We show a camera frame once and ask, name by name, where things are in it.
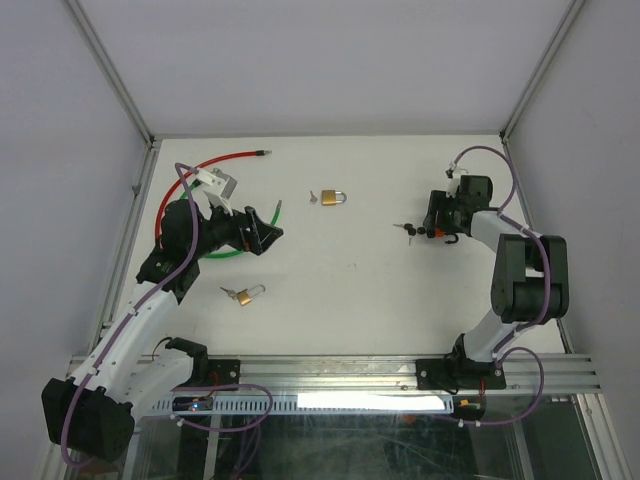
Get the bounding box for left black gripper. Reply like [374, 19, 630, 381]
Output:
[188, 196, 282, 259]

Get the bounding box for black head key bunch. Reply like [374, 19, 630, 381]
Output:
[394, 223, 426, 244]

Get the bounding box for small brass padlock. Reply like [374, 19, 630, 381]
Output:
[236, 284, 266, 306]

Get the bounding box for small padlock keys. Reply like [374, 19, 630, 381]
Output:
[221, 287, 237, 299]

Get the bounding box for large brass padlock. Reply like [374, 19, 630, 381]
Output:
[321, 190, 347, 206]

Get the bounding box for orange black padlock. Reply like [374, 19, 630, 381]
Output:
[426, 228, 459, 245]

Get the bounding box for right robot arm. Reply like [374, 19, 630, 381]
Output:
[416, 174, 569, 394]

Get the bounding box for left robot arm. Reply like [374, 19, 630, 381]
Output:
[41, 199, 284, 462]

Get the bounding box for green cable lock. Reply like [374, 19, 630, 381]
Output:
[193, 172, 284, 260]

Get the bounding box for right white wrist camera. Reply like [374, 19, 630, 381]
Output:
[445, 161, 464, 198]

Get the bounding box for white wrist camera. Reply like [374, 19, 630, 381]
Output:
[445, 161, 464, 198]
[196, 169, 237, 216]

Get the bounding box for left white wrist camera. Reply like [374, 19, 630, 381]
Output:
[196, 169, 237, 216]

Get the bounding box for red cable lock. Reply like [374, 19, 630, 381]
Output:
[154, 149, 270, 238]

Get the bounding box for left black mount plate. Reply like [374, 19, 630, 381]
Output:
[204, 358, 241, 387]

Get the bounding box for black mount plate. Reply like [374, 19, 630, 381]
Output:
[415, 358, 506, 394]
[204, 358, 241, 387]

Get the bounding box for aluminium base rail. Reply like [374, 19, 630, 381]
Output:
[173, 350, 601, 396]

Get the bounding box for right black mount plate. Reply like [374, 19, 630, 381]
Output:
[415, 358, 506, 394]

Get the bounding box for slotted cable duct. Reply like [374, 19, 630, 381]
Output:
[148, 391, 454, 416]

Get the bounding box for right aluminium frame post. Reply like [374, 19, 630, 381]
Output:
[500, 0, 588, 142]

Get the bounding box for aluminium frame post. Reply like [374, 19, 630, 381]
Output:
[61, 0, 155, 147]
[500, 0, 588, 142]

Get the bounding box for left aluminium frame post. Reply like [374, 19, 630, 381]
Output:
[61, 0, 155, 147]

